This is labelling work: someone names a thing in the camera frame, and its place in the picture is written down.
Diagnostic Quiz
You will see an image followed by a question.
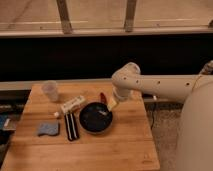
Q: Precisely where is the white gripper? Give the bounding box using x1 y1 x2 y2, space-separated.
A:
107 87 130 111

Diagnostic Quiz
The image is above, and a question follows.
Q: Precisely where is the dark ceramic bowl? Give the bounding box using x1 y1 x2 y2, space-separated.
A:
79 102 113 134

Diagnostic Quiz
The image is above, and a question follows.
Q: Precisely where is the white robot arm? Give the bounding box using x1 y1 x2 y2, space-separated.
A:
108 60 213 171

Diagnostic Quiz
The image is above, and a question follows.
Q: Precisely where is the red pepper object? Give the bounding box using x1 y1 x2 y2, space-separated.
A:
100 93 107 104

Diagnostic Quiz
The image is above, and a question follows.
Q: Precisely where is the translucent plastic cup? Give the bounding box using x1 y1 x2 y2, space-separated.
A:
41 80 59 102

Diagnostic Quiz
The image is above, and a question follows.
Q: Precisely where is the blue grey sponge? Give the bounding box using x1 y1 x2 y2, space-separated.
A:
37 122 60 136

